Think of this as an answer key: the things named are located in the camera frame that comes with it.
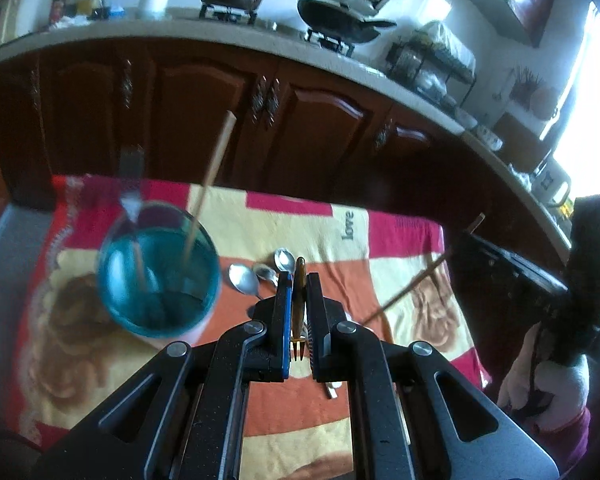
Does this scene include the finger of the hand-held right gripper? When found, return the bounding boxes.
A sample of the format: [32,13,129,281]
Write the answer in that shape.
[447,232,501,283]

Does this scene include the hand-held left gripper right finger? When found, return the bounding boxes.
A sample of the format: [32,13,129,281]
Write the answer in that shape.
[305,272,561,480]

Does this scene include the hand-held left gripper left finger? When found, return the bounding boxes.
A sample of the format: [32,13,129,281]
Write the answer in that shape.
[30,272,296,480]

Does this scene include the brown handled fork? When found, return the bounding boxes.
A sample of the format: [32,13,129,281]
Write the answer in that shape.
[293,257,309,364]

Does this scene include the metal spoon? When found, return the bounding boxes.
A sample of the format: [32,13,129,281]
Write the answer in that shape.
[252,262,279,284]
[272,247,295,274]
[228,263,344,402]

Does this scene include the wooden chopstick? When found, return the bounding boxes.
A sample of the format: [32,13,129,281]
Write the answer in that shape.
[362,214,486,324]
[182,110,238,268]

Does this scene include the teal and white utensil cup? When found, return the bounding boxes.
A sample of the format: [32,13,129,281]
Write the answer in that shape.
[97,200,222,349]

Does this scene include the person's right hand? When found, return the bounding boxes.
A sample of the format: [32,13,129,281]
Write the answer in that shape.
[497,322,593,433]

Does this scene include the printed blanket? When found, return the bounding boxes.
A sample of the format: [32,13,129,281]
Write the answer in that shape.
[22,175,492,480]

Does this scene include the single white chopstick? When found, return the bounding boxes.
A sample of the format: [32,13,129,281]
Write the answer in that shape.
[132,239,149,294]

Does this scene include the black dish rack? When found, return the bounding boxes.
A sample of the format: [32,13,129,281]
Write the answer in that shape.
[387,22,477,107]

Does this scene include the metal fork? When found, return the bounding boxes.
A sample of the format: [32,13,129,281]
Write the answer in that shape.
[117,142,146,226]

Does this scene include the brown lower kitchen cabinets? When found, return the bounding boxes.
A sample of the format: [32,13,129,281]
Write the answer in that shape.
[0,40,571,261]

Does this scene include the gas stove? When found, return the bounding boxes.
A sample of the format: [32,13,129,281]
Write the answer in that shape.
[197,2,356,58]

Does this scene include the black wok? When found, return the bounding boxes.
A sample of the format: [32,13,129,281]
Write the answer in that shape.
[297,0,398,44]

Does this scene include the grey kitchen countertop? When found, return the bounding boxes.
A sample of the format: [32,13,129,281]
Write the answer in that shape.
[0,7,576,257]

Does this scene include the white jar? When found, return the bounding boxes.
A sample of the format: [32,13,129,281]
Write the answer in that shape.
[135,0,171,21]

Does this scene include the white microwave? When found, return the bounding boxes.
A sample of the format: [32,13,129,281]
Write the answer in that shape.
[0,0,56,37]

